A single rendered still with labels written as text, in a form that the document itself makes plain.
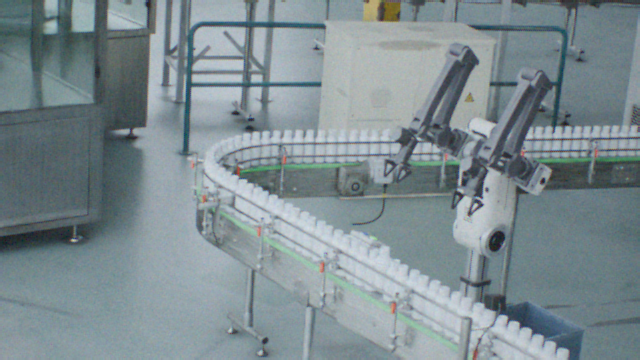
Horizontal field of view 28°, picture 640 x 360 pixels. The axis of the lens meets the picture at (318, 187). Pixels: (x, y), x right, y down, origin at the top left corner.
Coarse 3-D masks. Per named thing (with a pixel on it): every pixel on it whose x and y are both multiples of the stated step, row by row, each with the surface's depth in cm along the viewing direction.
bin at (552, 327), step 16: (512, 304) 526; (528, 304) 530; (512, 320) 528; (528, 320) 531; (544, 320) 524; (560, 320) 517; (544, 336) 525; (560, 336) 500; (576, 336) 506; (576, 352) 509
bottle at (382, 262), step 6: (384, 246) 507; (384, 252) 504; (378, 258) 505; (384, 258) 504; (390, 258) 506; (378, 264) 505; (384, 264) 504; (378, 270) 505; (384, 270) 505; (378, 276) 506; (378, 282) 507; (384, 282) 507
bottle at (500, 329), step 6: (498, 318) 457; (504, 318) 459; (498, 324) 457; (504, 324) 456; (492, 330) 458; (498, 330) 456; (504, 330) 456; (498, 342) 457; (492, 348) 459; (498, 348) 458; (498, 354) 458
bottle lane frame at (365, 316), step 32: (224, 224) 589; (256, 256) 571; (288, 256) 550; (288, 288) 553; (320, 288) 534; (352, 288) 517; (352, 320) 519; (384, 320) 502; (416, 352) 489; (448, 352) 474
